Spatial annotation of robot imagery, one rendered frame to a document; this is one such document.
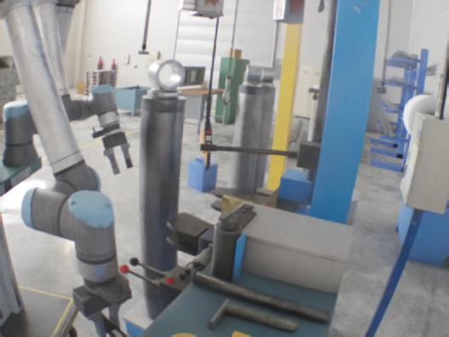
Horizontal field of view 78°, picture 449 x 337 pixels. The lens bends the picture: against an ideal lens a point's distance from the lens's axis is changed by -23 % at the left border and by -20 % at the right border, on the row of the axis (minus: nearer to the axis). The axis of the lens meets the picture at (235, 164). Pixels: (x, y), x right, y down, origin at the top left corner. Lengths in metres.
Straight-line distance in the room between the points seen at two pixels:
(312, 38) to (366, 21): 10.95
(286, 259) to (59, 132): 0.70
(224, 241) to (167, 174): 0.77
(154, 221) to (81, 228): 1.11
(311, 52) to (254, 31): 2.22
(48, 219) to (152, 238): 1.15
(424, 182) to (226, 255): 0.93
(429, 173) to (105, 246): 1.28
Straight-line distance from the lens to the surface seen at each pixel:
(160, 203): 1.68
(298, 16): 1.54
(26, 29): 0.85
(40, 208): 0.70
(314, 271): 1.00
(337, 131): 1.28
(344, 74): 1.27
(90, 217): 0.62
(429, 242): 3.61
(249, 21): 12.83
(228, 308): 0.88
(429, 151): 1.49
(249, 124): 2.78
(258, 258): 1.03
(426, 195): 1.54
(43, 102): 0.80
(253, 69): 2.78
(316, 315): 0.90
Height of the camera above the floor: 1.67
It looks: 17 degrees down
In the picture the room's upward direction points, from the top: 6 degrees clockwise
